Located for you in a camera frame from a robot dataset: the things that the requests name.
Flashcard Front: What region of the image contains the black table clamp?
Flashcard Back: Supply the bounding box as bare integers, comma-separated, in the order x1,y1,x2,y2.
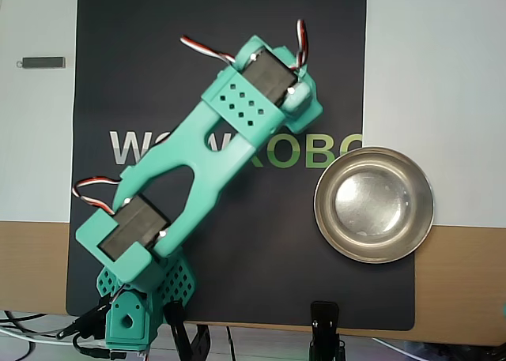
163,300,213,361

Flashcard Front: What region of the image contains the metal bowl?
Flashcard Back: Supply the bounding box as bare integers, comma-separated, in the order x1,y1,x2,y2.
313,145,436,265

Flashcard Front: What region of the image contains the grey USB stick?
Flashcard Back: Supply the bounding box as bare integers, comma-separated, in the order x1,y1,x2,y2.
15,55,68,70

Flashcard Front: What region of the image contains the black mat with WOWROBO print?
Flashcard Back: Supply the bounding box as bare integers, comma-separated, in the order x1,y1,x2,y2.
65,0,416,333

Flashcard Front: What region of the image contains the thin black hanging cable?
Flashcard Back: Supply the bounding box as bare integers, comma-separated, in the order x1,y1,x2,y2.
225,325,238,361

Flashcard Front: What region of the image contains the white paper sheet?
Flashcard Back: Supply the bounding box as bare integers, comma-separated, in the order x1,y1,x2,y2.
0,0,506,230

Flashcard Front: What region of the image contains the red white black servo wire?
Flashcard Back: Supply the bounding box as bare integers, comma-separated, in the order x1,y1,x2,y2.
294,19,310,70
179,35,238,66
72,175,122,216

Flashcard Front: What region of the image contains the white cable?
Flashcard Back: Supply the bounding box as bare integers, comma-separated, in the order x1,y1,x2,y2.
0,325,76,344

